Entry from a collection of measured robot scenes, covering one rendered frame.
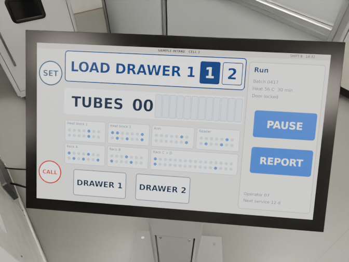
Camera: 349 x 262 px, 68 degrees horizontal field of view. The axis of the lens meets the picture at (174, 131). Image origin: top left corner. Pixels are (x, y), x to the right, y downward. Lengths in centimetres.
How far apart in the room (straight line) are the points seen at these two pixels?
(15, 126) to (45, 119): 183
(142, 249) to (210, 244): 35
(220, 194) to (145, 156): 14
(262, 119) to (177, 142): 14
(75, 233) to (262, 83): 135
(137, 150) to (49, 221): 128
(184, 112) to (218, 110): 6
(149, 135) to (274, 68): 23
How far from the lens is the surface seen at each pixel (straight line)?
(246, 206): 47
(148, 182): 45
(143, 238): 147
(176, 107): 43
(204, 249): 144
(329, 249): 168
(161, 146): 44
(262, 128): 45
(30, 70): 51
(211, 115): 43
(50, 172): 51
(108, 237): 154
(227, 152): 44
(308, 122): 47
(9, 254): 101
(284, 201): 48
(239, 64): 44
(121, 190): 47
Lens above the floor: 139
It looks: 46 degrees down
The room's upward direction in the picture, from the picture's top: straight up
